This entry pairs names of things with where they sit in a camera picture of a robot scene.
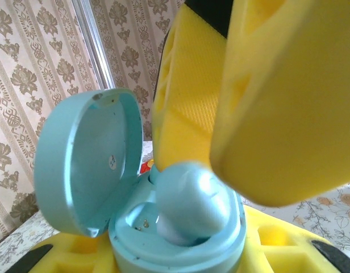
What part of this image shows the red snack packet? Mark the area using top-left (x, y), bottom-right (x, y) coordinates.
top-left (138, 159), bottom-right (156, 175)

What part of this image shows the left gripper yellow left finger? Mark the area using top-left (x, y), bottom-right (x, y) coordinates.
top-left (10, 231), bottom-right (120, 273)

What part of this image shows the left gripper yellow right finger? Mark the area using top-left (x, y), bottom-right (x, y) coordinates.
top-left (234, 205), bottom-right (350, 273)

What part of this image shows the light blue earbud case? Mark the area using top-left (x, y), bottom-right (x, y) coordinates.
top-left (32, 88), bottom-right (247, 273)

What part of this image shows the aluminium frame post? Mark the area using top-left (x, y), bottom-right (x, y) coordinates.
top-left (72, 0), bottom-right (119, 92)

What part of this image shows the small clear gem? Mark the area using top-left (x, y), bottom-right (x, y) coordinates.
top-left (148, 162), bottom-right (235, 247)

